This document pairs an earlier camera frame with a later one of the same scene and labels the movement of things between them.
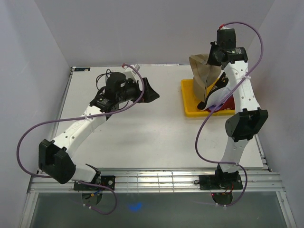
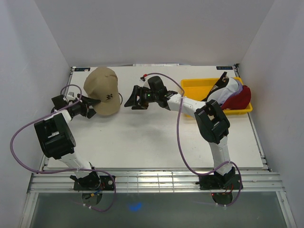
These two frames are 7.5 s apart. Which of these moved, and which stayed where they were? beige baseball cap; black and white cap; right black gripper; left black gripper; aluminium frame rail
Moved: left black gripper; right black gripper; beige baseball cap
Stayed: black and white cap; aluminium frame rail
